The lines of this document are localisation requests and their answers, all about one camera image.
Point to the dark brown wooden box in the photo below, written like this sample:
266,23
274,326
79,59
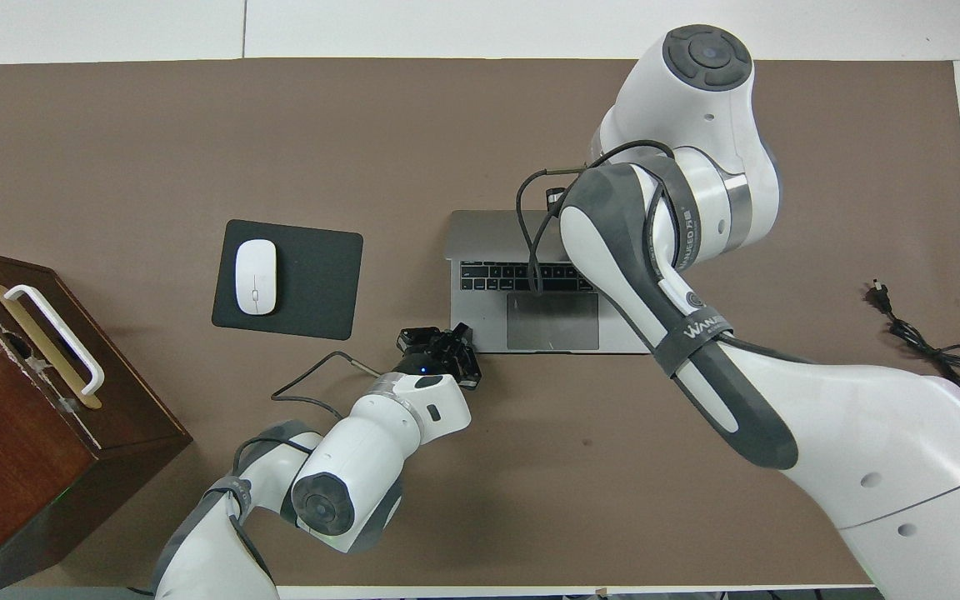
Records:
22,450

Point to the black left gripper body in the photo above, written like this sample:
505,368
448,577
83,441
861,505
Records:
434,358

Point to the grey aluminium laptop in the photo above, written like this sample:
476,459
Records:
480,237

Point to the white computer mouse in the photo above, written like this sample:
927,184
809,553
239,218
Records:
256,277

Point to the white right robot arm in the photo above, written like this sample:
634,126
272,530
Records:
863,450

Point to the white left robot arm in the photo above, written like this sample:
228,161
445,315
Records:
363,450

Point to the brown table mat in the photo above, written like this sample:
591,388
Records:
197,133

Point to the black mouse pad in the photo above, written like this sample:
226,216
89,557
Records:
317,283

